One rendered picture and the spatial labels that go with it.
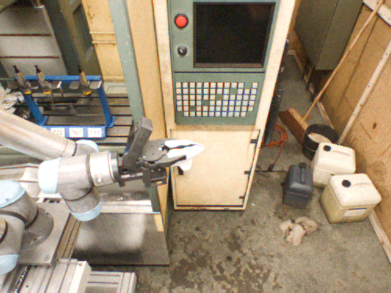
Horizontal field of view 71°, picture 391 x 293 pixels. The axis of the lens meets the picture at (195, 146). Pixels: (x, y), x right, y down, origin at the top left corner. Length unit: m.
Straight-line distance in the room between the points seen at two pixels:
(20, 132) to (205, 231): 1.78
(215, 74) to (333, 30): 1.92
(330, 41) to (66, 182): 2.84
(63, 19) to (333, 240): 2.54
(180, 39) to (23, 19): 1.28
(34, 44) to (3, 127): 1.64
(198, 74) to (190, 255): 1.38
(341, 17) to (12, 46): 2.73
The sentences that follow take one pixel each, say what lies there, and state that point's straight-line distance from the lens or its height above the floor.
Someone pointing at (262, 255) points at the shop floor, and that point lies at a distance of 2.27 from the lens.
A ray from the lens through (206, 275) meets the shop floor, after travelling 2.16.
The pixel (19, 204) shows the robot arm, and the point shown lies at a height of 1.35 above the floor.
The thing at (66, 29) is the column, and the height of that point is 1.26.
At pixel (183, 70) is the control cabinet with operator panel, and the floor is 1.37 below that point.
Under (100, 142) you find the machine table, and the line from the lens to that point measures 1.72.
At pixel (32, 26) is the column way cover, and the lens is 2.27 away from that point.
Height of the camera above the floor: 2.04
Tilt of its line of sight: 46 degrees down
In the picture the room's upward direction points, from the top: straight up
